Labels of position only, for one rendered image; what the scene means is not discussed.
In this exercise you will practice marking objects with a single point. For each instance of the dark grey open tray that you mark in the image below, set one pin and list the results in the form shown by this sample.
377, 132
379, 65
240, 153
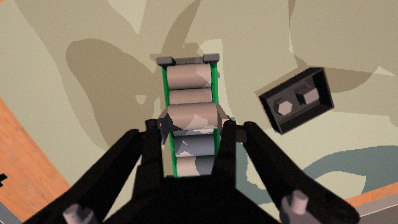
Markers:
300, 113

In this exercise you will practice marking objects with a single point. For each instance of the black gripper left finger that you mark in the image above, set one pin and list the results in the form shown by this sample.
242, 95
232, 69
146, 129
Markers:
90, 198

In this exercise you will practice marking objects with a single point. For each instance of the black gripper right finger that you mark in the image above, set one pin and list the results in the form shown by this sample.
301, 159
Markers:
298, 198

